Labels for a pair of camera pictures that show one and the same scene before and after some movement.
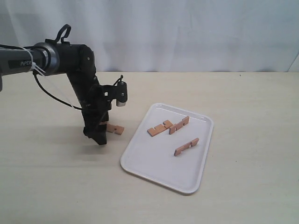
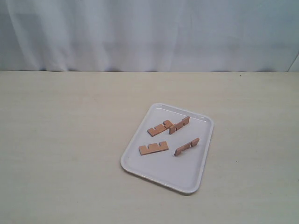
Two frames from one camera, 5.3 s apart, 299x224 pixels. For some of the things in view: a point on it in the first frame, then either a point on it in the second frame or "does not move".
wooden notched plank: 117,129 to 153,148
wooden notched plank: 167,124 does not move
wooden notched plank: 193,143 does not move
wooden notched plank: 172,129 does not move
